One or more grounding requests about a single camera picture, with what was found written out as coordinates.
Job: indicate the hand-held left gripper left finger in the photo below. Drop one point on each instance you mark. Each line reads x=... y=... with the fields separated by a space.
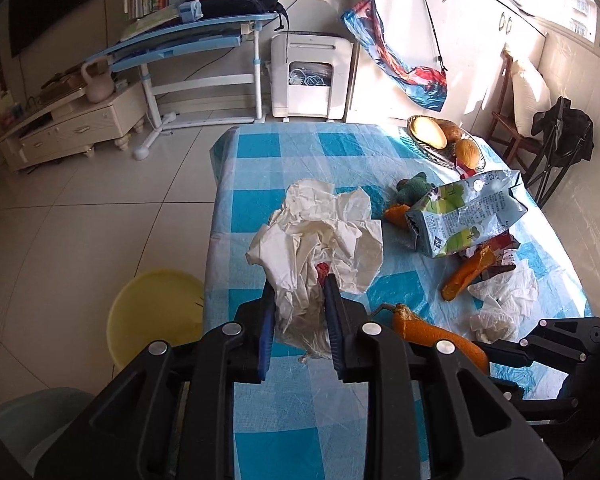
x=267 y=335

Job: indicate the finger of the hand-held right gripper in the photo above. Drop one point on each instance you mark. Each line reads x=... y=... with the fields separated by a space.
x=545 y=345
x=540 y=400

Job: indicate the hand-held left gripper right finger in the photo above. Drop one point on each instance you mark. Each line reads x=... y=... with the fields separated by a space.
x=332 y=330

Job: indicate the white tissue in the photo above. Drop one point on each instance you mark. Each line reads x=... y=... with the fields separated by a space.
x=492 y=325
x=510 y=285

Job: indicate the white paper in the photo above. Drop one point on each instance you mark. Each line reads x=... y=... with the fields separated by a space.
x=320 y=230

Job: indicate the red snack wrapper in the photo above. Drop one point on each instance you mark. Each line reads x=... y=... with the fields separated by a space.
x=505 y=246

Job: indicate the yellow plastic bucket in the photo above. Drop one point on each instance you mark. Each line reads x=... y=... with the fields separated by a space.
x=150 y=310

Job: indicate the silver green snack bag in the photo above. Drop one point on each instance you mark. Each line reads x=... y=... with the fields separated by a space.
x=460 y=215

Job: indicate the green plush toy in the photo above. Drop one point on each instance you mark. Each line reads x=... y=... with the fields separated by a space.
x=415 y=187

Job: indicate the blue checked tablecloth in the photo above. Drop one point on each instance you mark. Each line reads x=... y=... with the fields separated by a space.
x=290 y=160

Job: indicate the dark woven fruit basket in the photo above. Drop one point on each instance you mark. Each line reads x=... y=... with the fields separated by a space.
x=440 y=152

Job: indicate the golden round fruit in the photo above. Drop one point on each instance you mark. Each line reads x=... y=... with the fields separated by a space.
x=467 y=152

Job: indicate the wooden chair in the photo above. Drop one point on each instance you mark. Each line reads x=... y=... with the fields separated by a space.
x=507 y=132

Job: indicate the pale yellow round fruit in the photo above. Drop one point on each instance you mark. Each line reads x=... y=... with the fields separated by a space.
x=427 y=131

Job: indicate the brown round fruit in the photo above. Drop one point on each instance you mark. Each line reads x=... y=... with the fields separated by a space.
x=451 y=129

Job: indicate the pale blue plastic bin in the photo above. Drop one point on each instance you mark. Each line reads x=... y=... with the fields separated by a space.
x=30 y=410

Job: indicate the white pillow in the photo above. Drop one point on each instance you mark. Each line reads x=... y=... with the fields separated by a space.
x=527 y=95

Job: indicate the cream television cabinet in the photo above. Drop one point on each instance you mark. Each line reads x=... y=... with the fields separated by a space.
x=80 y=130

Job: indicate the white dehumidifier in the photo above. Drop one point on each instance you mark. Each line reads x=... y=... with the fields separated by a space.
x=305 y=50

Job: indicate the beige kettlebell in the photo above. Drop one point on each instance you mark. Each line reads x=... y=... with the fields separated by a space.
x=97 y=87

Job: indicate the blue study desk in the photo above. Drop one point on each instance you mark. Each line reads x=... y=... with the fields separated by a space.
x=180 y=42

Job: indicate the white cabinet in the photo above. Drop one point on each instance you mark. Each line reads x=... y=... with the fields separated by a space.
x=480 y=35

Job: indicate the golden tray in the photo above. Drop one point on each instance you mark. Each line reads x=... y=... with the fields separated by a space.
x=62 y=87

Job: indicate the pale blue desk holder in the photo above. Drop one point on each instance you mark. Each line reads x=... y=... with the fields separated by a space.
x=190 y=11

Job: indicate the black television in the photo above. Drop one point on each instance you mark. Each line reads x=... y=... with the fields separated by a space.
x=55 y=0

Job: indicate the black folding frame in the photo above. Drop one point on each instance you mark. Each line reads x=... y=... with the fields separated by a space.
x=547 y=177

